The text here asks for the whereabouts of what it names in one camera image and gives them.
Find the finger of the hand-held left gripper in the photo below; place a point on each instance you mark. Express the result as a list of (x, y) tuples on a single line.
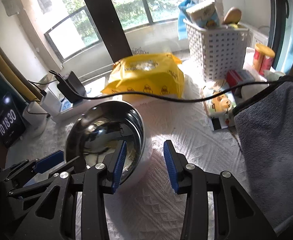
[(29, 188), (49, 161)]

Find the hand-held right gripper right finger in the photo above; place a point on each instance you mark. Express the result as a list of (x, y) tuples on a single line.
[(170, 165)]

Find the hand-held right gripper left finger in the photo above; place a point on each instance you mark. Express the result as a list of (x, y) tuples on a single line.
[(119, 162)]

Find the stainless steel bowl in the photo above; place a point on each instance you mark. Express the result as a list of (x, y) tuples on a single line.
[(104, 130)]

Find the white textured tablecloth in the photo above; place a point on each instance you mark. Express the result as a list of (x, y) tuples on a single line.
[(199, 155)]

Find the white power strip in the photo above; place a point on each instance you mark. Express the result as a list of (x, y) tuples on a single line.
[(66, 110)]

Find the tablet with clock display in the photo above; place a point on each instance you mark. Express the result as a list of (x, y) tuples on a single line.
[(9, 122)]

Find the white charger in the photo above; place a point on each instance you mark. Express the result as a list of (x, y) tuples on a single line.
[(50, 102)]

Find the small black card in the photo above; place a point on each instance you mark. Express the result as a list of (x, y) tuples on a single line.
[(220, 124)]

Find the black power adapter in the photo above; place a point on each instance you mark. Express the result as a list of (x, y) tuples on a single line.
[(70, 85)]

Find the cartoon print tissue packet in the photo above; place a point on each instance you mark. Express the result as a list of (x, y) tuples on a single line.
[(220, 100)]

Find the yellow plastic packet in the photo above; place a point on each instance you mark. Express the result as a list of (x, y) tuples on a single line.
[(146, 80)]

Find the grey towel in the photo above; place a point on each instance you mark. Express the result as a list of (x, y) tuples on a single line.
[(274, 142)]

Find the yellow curtain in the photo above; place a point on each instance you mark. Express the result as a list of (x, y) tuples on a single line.
[(9, 62)]

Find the red box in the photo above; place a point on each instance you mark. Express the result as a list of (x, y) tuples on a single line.
[(239, 78)]

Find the white plastic basket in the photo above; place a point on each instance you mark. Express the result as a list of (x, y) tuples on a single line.
[(216, 52)]

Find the can with yellow lid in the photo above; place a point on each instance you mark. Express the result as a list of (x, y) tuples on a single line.
[(262, 58)]

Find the blue bag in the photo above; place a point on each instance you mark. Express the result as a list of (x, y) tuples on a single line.
[(186, 17)]

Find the blue snack box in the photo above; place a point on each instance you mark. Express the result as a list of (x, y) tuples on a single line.
[(202, 13)]

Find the brown rounded object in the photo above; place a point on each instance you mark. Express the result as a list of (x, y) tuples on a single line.
[(232, 15)]

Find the dark window frame post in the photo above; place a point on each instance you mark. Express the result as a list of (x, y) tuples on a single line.
[(104, 15)]

